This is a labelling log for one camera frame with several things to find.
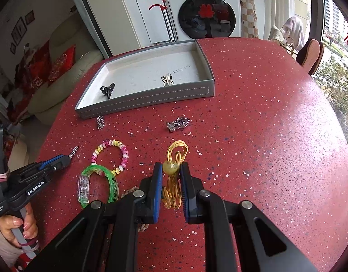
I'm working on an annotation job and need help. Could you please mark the silver star hair clip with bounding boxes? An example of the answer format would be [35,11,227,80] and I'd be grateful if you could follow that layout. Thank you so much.
[68,146,79,159]

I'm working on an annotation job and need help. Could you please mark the green translucent bangle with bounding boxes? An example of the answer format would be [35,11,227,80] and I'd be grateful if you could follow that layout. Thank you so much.
[77,163,119,209]

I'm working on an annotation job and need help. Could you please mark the small dark crystal charm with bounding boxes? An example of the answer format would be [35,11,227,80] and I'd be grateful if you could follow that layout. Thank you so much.
[96,115,105,130]

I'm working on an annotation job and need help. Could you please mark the pink yellow beaded bracelet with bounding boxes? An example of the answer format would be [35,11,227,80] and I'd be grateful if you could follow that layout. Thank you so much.
[90,139,130,177]

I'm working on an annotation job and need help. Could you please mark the yellow hair tie with bead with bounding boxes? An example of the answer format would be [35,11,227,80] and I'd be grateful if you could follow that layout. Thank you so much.
[161,139,189,209]

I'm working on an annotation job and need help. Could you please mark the silver pendant charm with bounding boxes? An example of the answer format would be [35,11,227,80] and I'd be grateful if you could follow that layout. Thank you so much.
[166,116,190,133]

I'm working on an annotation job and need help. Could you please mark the left forearm beige sleeve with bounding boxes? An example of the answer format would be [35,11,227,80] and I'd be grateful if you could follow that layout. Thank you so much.
[0,231,24,268]

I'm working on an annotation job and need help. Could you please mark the grey jewelry tray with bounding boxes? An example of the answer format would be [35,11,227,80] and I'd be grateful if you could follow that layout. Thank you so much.
[75,40,215,119]

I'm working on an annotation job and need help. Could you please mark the person's left hand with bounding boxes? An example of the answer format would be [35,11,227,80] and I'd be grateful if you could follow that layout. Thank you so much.
[0,203,38,248]

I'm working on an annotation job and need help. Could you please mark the black hair claw clip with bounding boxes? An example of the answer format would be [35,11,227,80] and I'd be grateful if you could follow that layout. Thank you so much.
[100,83,115,99]

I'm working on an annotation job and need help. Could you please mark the dark red cushion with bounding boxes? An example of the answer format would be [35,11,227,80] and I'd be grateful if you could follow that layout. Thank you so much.
[7,40,51,123]

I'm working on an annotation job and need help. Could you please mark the red embroidered cushion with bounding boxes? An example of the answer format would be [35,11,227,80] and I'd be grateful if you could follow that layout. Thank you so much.
[48,44,76,86]

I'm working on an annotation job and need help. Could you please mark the beige sofa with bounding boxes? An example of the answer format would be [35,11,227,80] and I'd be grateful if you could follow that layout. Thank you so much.
[27,14,103,125]

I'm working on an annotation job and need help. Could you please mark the gold bow hair clip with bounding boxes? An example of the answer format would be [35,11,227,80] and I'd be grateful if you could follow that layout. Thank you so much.
[161,73,174,87]

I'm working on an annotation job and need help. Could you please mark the white cabinet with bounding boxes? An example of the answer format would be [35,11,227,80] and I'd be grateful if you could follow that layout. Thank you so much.
[74,0,170,58]

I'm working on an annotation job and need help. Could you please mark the brown wooden chair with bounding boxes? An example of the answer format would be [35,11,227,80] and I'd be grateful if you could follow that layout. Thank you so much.
[296,38,324,75]

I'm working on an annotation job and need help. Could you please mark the white front-load washing machine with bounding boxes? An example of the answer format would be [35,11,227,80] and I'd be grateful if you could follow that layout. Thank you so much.
[167,0,241,41]

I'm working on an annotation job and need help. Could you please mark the white clothes on rack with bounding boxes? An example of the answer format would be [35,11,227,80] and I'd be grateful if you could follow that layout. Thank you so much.
[268,16,305,51]

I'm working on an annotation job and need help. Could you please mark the framed wall pictures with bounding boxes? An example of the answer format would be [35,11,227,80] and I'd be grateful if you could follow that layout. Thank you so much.
[10,10,35,55]

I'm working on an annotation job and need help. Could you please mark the red-handled mop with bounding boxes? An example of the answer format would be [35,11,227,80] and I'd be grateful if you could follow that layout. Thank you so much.
[148,0,175,42]

